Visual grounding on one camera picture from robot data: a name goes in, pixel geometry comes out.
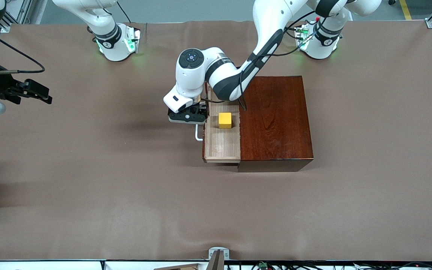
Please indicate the brown table cover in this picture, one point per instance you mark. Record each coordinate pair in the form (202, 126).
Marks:
(126, 187)

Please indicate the dark red wooden cabinet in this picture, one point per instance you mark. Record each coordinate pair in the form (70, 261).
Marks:
(276, 127)

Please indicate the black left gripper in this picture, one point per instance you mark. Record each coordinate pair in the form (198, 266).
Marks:
(201, 110)

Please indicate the light wooden drawer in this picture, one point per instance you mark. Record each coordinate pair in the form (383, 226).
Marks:
(221, 144)

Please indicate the beige metal bar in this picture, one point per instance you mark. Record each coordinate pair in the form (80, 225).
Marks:
(216, 262)

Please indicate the small metal bracket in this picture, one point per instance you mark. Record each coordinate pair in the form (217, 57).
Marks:
(219, 249)

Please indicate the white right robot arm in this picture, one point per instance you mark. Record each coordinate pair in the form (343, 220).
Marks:
(111, 41)

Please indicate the small green connector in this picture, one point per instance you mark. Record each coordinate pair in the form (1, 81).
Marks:
(263, 265)

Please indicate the brown cardboard piece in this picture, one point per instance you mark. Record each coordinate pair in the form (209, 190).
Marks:
(182, 267)

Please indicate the yellow cube block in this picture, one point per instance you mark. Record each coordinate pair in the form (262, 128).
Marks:
(225, 120)

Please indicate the yellow floor tape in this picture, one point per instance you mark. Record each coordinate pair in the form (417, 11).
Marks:
(406, 9)

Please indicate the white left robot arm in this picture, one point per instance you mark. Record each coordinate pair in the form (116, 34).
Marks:
(268, 22)

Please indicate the aluminium frame rack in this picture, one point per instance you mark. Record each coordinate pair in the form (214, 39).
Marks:
(17, 11)

